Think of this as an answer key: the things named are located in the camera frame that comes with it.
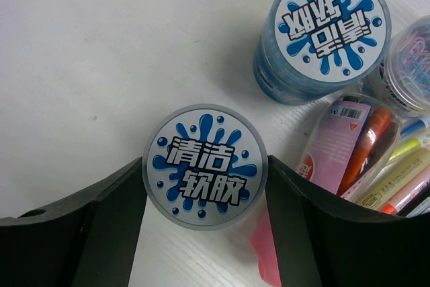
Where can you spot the cream highlighter pen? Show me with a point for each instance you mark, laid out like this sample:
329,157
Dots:
392,183

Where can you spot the orange highlighter pen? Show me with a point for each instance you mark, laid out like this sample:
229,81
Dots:
396,203

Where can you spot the clear marker tube pink cap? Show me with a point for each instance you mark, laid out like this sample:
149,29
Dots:
353,135

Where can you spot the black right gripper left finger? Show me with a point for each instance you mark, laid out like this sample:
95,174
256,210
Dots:
86,239

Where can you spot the blue highlighter pen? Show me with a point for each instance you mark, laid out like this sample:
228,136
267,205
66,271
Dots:
419,124

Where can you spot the black gel pen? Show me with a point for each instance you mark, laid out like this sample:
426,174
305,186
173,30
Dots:
420,205

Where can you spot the clear jar of paper clips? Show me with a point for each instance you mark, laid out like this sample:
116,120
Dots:
401,80

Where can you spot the blue cleaning gel jar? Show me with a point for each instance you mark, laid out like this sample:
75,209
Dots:
308,49
205,167

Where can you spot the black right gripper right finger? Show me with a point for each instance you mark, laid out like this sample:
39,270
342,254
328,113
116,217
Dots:
323,240

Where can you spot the yellow highlighter pen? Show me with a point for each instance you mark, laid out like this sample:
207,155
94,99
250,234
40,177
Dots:
408,146

